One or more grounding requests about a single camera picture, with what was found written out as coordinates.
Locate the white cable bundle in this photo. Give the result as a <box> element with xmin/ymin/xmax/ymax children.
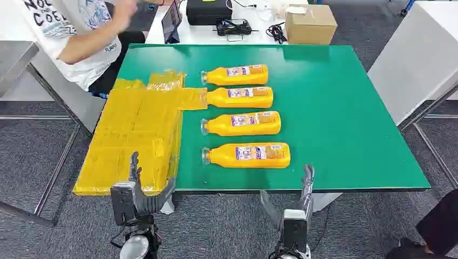
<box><xmin>232</xmin><ymin>0</ymin><xmax>287</xmax><ymax>22</ymax></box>

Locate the black equipment case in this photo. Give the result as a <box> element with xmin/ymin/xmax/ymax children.
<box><xmin>186</xmin><ymin>0</ymin><xmax>233</xmax><ymax>26</ymax></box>

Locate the black cable bundle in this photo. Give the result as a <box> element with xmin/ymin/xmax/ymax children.
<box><xmin>265</xmin><ymin>22</ymin><xmax>289</xmax><ymax>45</ymax></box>

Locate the brown cardboard box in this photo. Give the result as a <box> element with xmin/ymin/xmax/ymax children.
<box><xmin>285</xmin><ymin>4</ymin><xmax>338</xmax><ymax>46</ymax></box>

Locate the dark tablet computer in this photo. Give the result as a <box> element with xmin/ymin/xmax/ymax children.
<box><xmin>161</xmin><ymin>1</ymin><xmax>183</xmax><ymax>44</ymax></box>

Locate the black handheld controller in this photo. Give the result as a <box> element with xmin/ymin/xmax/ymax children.
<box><xmin>214</xmin><ymin>18</ymin><xmax>259</xmax><ymax>43</ymax></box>

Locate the person's right hand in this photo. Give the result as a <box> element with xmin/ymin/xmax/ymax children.
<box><xmin>113</xmin><ymin>0</ymin><xmax>141</xmax><ymax>23</ymax></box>

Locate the white table with metal frame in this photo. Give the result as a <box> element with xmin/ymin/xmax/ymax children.
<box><xmin>367</xmin><ymin>0</ymin><xmax>458</xmax><ymax>188</ymax></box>

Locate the black floor cable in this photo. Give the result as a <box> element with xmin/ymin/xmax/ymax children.
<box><xmin>310</xmin><ymin>205</ymin><xmax>332</xmax><ymax>251</ymax></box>

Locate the blue metal stand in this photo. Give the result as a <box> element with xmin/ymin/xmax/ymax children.
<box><xmin>400</xmin><ymin>0</ymin><xmax>416</xmax><ymax>17</ymax></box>

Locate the white table leg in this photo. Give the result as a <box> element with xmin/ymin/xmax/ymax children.
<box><xmin>311</xmin><ymin>193</ymin><xmax>344</xmax><ymax>212</ymax></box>
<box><xmin>160</xmin><ymin>194</ymin><xmax>176</xmax><ymax>215</ymax></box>

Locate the yellow plastic sheet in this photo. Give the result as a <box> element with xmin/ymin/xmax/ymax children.
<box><xmin>73</xmin><ymin>70</ymin><xmax>208</xmax><ymax>196</ymax></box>

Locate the person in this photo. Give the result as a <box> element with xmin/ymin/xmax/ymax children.
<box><xmin>14</xmin><ymin>0</ymin><xmax>176</xmax><ymax>100</ymax></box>
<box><xmin>385</xmin><ymin>188</ymin><xmax>458</xmax><ymax>259</ymax></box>

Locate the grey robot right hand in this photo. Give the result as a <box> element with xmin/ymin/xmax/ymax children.
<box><xmin>260</xmin><ymin>164</ymin><xmax>315</xmax><ymax>251</ymax></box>

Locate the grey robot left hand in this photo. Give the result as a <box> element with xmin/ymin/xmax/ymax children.
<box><xmin>110</xmin><ymin>151</ymin><xmax>177</xmax><ymax>227</ymax></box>

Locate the white desk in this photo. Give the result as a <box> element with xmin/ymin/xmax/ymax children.
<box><xmin>145</xmin><ymin>0</ymin><xmax>312</xmax><ymax>45</ymax></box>

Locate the orange drink bottle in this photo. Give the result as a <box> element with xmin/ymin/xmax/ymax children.
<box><xmin>205</xmin><ymin>86</ymin><xmax>274</xmax><ymax>109</ymax></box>
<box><xmin>200</xmin><ymin>111</ymin><xmax>282</xmax><ymax>137</ymax></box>
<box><xmin>200</xmin><ymin>64</ymin><xmax>269</xmax><ymax>86</ymax></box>
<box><xmin>201</xmin><ymin>142</ymin><xmax>291</xmax><ymax>169</ymax></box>

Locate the green table mat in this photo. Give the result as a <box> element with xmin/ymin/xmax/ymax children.
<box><xmin>117</xmin><ymin>43</ymin><xmax>431</xmax><ymax>192</ymax></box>

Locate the steel bench with frame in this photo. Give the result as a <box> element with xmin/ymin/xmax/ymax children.
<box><xmin>0</xmin><ymin>40</ymin><xmax>95</xmax><ymax>228</ymax></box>

